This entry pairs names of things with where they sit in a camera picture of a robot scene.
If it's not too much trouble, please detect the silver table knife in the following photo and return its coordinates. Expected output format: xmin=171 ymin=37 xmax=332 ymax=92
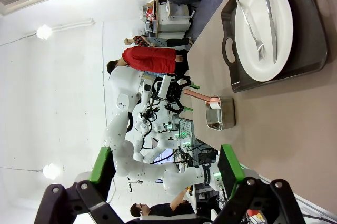
xmin=258 ymin=0 xmax=279 ymax=64

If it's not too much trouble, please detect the white lab workbench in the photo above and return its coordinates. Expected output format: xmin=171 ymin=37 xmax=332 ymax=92
xmin=143 ymin=0 xmax=196 ymax=41

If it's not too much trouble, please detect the round ceiling light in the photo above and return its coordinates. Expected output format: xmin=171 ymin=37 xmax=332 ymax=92
xmin=35 ymin=24 xmax=53 ymax=41
xmin=42 ymin=162 xmax=61 ymax=181

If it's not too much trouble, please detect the white round plate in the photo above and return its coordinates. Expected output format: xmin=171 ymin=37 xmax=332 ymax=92
xmin=234 ymin=0 xmax=294 ymax=83

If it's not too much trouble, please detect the dark grey serving tray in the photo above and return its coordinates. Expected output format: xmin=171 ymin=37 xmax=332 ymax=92
xmin=221 ymin=0 xmax=329 ymax=93

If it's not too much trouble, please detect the pink lint roller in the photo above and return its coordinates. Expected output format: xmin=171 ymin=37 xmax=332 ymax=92
xmin=183 ymin=89 xmax=222 ymax=110

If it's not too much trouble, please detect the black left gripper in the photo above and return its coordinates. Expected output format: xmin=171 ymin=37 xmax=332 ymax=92
xmin=165 ymin=75 xmax=201 ymax=115

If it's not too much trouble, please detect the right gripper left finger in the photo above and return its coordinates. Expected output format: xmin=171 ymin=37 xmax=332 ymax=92
xmin=34 ymin=146 xmax=124 ymax=224

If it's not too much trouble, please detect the rectangular metal container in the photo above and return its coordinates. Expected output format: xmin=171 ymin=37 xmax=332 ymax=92
xmin=205 ymin=96 xmax=236 ymax=131

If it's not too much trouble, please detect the silver fork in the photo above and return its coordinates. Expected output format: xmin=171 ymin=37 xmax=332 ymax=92
xmin=235 ymin=0 xmax=267 ymax=62

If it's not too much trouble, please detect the person in patterned top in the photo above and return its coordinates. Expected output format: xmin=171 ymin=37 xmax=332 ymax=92
xmin=123 ymin=35 xmax=193 ymax=51

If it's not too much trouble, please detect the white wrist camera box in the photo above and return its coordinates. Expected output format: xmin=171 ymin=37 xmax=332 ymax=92
xmin=158 ymin=74 xmax=174 ymax=99

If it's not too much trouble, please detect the person in red shirt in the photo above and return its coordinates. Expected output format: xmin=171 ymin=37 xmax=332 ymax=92
xmin=106 ymin=46 xmax=189 ymax=76

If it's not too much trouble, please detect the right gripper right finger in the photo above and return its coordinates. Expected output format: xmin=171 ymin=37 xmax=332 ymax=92
xmin=213 ymin=144 xmax=306 ymax=224

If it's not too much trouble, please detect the person with glasses black shirt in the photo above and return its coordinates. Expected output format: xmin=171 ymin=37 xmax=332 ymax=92
xmin=130 ymin=189 xmax=196 ymax=218

